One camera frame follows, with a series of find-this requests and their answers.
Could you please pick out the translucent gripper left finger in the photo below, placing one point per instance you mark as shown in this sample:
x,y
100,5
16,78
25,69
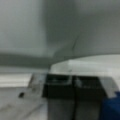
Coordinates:
x,y
21,97

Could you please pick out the translucent gripper right finger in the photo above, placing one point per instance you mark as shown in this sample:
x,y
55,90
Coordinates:
x,y
111,85

